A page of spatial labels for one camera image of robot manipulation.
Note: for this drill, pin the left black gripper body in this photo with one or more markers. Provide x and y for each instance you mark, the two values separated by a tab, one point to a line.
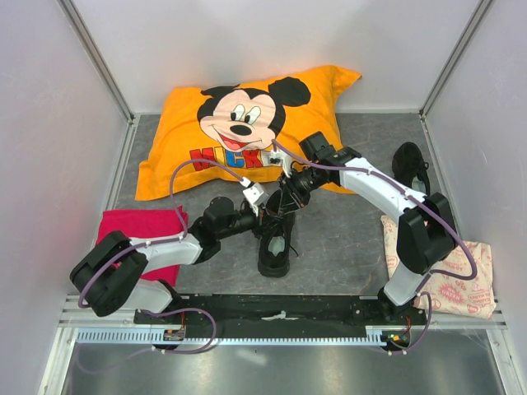
246	220

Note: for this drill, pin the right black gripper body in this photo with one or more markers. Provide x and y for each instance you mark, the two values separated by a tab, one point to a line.
303	183

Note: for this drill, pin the black sneaker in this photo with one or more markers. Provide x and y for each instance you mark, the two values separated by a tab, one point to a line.
408	164
275	239

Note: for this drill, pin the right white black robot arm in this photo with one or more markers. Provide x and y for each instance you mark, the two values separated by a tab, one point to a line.
426	230

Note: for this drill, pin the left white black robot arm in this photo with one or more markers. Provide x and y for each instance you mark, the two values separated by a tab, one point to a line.
110	272

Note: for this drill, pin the orange Mickey Mouse pillow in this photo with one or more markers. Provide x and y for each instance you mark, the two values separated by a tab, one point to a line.
222	131

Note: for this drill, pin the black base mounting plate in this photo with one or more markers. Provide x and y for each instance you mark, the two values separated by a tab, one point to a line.
288	315

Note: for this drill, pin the folded magenta cloth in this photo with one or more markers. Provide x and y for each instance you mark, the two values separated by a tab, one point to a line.
144	224

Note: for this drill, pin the cream pink printed garment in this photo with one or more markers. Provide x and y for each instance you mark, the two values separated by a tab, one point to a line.
474	298

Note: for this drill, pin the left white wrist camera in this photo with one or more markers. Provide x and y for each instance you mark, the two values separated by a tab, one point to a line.
256	196

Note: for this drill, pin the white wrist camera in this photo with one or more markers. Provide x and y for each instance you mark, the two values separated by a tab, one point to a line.
277	157
256	196

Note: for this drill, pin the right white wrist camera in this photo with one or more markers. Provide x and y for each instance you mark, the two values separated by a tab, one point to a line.
277	157

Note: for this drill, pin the grey slotted cable duct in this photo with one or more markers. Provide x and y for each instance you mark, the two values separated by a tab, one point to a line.
371	337

